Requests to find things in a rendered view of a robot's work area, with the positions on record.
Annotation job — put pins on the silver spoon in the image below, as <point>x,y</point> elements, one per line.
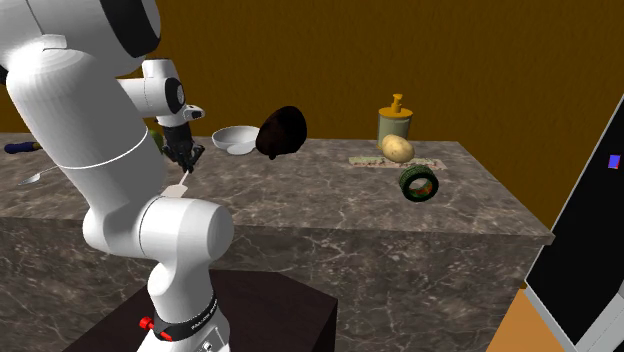
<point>30,178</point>

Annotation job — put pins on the white bowl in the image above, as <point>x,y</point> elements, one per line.
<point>234,139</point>

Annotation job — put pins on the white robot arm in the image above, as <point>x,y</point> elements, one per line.
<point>83,122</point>

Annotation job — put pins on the dark brown egg-shaped object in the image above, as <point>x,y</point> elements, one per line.
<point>282,131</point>

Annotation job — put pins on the potato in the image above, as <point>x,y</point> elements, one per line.
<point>397,148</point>

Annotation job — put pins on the flat patterned mat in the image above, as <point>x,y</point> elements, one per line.
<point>429,164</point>

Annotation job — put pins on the white spatula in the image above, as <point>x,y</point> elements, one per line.
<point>175,190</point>

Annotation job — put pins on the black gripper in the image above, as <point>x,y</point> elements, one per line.
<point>177,136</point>

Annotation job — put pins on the dark robot stand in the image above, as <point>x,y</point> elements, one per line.
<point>273,312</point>

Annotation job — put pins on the yellow pump soap dispenser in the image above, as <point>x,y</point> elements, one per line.
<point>392,124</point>

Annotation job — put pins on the black screen with white frame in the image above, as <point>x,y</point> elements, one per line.
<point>580,253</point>

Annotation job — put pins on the green toy tyre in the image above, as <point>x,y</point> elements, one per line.
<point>407,178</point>

